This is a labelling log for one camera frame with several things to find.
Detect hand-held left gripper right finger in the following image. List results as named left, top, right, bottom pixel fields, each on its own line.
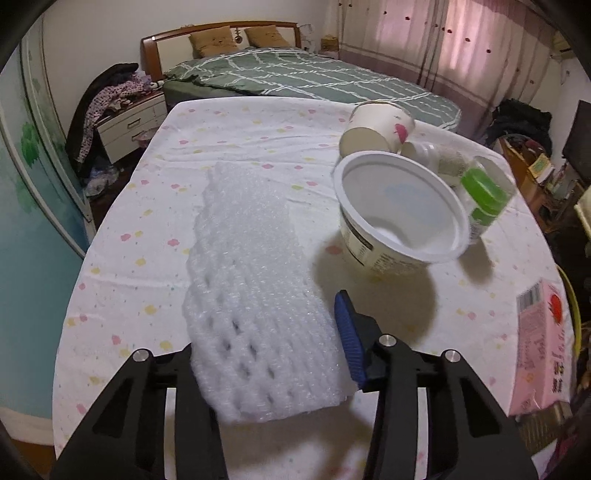
left=333, top=290, right=539, bottom=480

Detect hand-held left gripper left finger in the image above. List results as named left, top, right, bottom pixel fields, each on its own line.
left=48, top=348, right=229, bottom=480

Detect white foam net sleeve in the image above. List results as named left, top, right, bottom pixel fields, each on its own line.
left=182, top=161, right=358, bottom=425

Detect white plastic bowl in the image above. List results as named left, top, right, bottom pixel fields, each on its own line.
left=331, top=151, right=472, bottom=278

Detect clear bottle green cap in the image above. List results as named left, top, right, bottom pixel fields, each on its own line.
left=402, top=141, right=517, bottom=243

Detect pink carton box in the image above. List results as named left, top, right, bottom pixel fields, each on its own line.
left=508, top=277, right=578, bottom=416

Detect white paper cup pink print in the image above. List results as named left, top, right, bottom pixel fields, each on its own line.
left=339, top=102, right=416, bottom=158

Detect brown box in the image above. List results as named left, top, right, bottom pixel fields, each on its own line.
left=515, top=399, right=575, bottom=457

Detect black bin yellow rim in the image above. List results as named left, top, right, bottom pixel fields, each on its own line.
left=556, top=265, right=583, bottom=361

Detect white dotted tablecloth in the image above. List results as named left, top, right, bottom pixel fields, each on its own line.
left=52, top=95, right=578, bottom=480

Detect wooden cabinet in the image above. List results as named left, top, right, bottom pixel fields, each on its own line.
left=496, top=136, right=583, bottom=234

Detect green checked duvet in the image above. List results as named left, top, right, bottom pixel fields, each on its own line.
left=163, top=47, right=462, bottom=132

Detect painted sliding wardrobe door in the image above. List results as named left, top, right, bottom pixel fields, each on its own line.
left=0, top=28, right=100, bottom=416

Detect white nightstand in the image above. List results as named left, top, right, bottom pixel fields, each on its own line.
left=95, top=90, right=168, bottom=164

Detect dark clothes pile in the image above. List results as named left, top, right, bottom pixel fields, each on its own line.
left=489, top=98, right=552, bottom=148

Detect floral clothes pile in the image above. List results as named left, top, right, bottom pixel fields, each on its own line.
left=76, top=74, right=160, bottom=162

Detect pile of clothes on nightstand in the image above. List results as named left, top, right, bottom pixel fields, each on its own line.
left=65, top=62, right=139, bottom=162

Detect black monitor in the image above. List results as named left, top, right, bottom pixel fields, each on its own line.
left=561, top=99, right=591, bottom=171

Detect pink white curtains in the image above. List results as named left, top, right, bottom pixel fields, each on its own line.
left=337, top=0, right=552, bottom=139

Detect brown face pillow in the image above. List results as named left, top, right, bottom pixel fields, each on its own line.
left=244, top=27, right=293, bottom=48
left=188, top=26, right=238, bottom=58

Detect wooden bed headboard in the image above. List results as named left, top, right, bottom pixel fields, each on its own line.
left=141, top=21, right=303, bottom=81

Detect air conditioner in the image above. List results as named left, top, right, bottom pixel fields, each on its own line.
left=551, top=34, right=575, bottom=58

